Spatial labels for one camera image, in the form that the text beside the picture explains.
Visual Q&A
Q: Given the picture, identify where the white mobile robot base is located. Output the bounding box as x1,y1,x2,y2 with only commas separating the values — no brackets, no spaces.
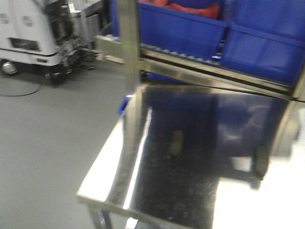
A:
0,0,100,85

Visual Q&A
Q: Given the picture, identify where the inner left brake pad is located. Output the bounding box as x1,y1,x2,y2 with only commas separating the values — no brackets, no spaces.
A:
167,130,184,160

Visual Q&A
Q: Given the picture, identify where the brake pad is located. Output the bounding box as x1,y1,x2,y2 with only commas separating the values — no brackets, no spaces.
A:
167,130,184,160
252,145,270,180

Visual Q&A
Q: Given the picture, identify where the roller conveyor track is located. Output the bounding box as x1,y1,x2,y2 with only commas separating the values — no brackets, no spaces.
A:
140,43,221,65

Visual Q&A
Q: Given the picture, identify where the inner right brake pad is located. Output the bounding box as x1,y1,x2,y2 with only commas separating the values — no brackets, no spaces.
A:
252,145,270,180

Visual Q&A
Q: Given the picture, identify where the left blue plastic bin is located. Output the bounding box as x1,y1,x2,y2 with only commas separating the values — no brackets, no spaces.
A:
138,0,228,60

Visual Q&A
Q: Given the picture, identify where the blue plastic bin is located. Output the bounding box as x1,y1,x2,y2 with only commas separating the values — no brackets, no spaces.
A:
221,0,305,85
138,0,228,60

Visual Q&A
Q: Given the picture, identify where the red bubble wrap bag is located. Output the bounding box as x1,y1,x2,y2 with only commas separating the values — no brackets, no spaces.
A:
140,0,224,19

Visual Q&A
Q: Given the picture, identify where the right blue plastic bin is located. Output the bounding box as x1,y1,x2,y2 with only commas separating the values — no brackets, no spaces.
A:
221,0,305,85

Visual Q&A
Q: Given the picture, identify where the stainless steel rack frame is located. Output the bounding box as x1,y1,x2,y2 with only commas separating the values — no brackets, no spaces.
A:
96,0,305,102

